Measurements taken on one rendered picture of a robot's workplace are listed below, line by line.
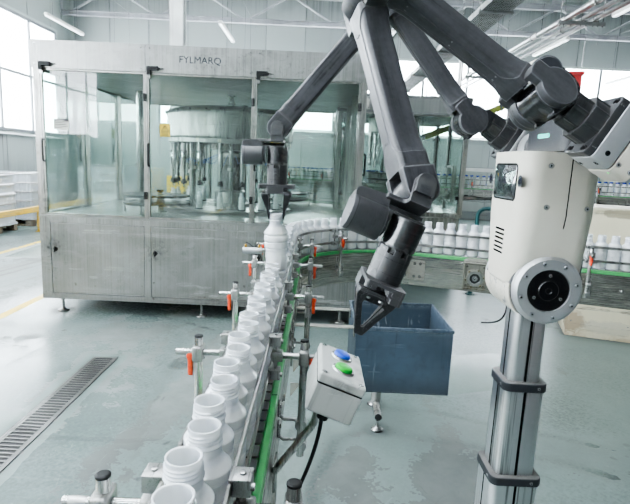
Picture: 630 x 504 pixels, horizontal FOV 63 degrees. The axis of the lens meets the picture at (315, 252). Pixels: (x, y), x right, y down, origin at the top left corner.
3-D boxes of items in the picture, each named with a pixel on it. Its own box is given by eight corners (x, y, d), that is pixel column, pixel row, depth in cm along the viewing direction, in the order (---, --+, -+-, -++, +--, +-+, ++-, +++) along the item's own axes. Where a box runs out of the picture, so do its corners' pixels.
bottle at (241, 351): (220, 435, 84) (221, 339, 81) (257, 436, 84) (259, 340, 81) (214, 455, 78) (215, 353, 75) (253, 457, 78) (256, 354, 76)
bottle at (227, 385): (205, 478, 73) (206, 368, 70) (247, 481, 72) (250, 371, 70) (195, 506, 67) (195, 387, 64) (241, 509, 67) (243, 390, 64)
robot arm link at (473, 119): (401, -23, 131) (395, -9, 141) (357, 10, 132) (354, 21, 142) (495, 123, 137) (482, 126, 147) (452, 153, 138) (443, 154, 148)
